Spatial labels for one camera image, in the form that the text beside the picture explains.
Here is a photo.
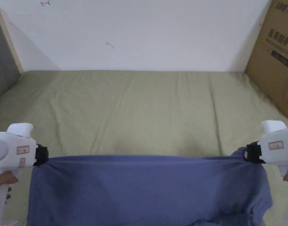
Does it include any bed with pale green sheet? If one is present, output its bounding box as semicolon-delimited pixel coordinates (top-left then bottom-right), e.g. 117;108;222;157
0;70;288;226

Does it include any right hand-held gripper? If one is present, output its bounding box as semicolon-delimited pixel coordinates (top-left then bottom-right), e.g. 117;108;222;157
243;120;288;200

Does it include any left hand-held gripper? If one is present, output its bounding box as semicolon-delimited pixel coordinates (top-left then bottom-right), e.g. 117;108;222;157
0;122;50;226

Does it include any blue shirt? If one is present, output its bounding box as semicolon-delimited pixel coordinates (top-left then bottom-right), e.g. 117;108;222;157
27;146;274;226

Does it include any grey padded headboard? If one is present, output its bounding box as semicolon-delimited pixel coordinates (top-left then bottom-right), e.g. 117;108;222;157
0;5;24;103

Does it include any person's left hand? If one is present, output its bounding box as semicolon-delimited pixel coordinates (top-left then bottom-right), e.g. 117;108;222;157
0;171;19;200

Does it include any brown cardboard carton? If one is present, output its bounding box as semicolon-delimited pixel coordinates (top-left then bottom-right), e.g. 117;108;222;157
244;0;288;126

